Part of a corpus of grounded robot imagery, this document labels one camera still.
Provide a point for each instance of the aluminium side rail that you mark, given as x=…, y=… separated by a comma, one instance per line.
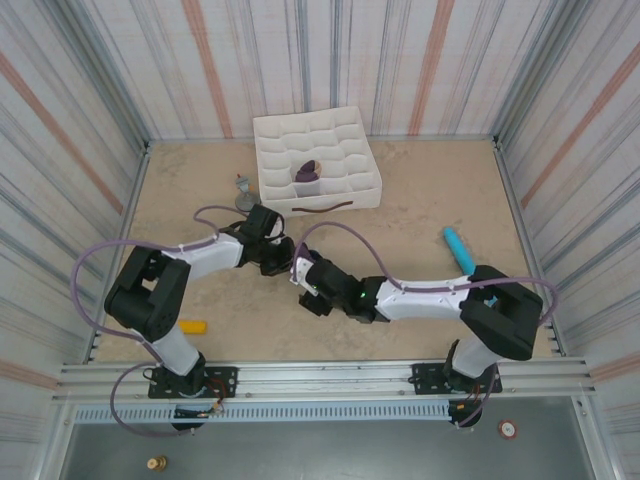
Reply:
x=529, y=250
x=122, y=245

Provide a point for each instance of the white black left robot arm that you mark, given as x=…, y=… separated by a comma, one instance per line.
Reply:
x=210, y=255

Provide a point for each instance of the grey metal stand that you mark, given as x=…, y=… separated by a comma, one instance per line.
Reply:
x=243, y=197

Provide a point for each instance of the brass fitting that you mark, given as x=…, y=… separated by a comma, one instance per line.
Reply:
x=156, y=463

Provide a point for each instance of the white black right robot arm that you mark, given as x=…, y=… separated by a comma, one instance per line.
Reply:
x=425, y=300

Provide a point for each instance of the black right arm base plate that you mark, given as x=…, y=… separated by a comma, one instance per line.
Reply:
x=425, y=375

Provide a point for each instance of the red white round button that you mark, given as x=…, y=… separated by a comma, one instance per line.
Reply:
x=507, y=429

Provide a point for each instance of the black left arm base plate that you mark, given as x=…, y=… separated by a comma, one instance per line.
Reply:
x=222, y=375

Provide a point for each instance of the yellow block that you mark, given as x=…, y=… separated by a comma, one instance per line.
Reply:
x=195, y=327

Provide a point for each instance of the white fabric organizer box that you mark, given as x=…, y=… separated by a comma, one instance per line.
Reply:
x=320, y=135

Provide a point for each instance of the aluminium mounting rail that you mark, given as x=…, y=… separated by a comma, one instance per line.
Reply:
x=325, y=375

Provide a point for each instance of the light blue cylinder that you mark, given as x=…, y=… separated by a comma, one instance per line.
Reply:
x=457, y=247

